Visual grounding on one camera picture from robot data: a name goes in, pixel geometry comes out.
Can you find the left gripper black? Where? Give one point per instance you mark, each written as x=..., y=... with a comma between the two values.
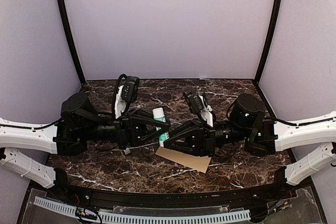
x=133, y=130

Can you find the white slotted cable duct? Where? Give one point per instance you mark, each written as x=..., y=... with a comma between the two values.
x=143, y=215

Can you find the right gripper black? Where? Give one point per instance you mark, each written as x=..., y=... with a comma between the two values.
x=197, y=140

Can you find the black frame post left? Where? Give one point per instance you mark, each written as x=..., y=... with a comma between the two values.
x=70, y=41

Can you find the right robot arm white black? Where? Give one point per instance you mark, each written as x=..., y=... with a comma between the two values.
x=246, y=121

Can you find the black front table rail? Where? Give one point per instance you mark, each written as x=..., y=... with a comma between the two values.
x=98, y=198

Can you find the small grey glue cap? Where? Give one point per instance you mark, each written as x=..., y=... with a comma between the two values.
x=127, y=152

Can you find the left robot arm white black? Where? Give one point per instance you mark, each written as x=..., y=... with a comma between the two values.
x=80, y=123

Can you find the brown paper envelope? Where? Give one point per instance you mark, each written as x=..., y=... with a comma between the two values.
x=197, y=163

